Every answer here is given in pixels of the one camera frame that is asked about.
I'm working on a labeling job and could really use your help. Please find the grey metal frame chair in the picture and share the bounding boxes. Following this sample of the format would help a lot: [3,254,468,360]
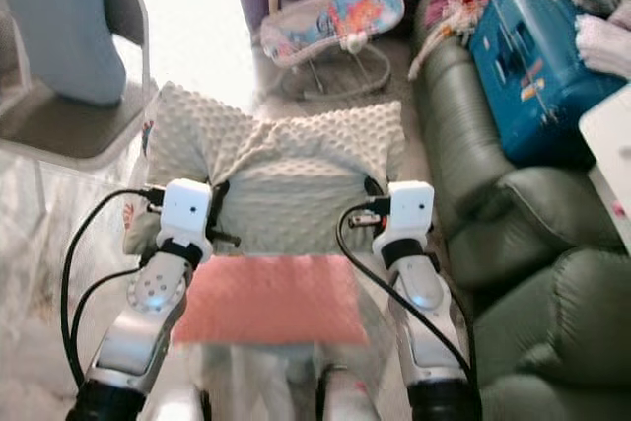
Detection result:
[0,0,159,205]

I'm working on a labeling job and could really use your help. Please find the white flat board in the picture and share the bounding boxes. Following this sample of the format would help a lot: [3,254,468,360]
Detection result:
[579,83,631,249]

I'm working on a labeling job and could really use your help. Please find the beige draped cloth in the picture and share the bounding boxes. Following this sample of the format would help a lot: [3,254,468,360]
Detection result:
[406,0,484,82]

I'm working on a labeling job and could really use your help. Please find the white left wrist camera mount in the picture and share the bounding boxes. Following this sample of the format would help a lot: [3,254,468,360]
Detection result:
[158,178,213,249]

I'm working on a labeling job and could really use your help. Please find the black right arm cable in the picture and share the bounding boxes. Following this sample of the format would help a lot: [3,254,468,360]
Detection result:
[335,204,474,378]

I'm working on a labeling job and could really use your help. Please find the cream dotted pillow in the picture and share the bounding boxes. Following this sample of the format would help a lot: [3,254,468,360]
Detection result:
[123,80,407,257]

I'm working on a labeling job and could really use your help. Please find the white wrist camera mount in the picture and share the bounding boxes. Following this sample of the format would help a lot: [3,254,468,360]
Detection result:
[387,180,438,246]
[158,178,213,249]

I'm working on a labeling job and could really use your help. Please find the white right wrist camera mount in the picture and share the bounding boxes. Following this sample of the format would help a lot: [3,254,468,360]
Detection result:
[387,180,438,246]

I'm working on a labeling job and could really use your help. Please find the green leather sofa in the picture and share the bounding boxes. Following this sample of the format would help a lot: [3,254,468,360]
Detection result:
[409,7,631,421]

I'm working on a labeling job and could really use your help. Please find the white folded towel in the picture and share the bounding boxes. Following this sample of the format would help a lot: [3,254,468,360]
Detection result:
[574,13,631,79]

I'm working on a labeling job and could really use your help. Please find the pink seat cushion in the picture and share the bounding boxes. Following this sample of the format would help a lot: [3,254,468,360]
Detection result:
[172,253,372,347]

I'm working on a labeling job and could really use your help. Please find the grey robot right leg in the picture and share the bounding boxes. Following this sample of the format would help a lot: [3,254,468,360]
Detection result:
[315,367,386,421]

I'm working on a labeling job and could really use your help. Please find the colourful baby bouncer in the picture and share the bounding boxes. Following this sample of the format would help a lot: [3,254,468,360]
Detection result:
[259,0,407,102]

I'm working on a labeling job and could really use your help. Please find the blue hard case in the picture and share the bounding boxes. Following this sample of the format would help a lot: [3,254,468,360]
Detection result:
[468,0,627,168]

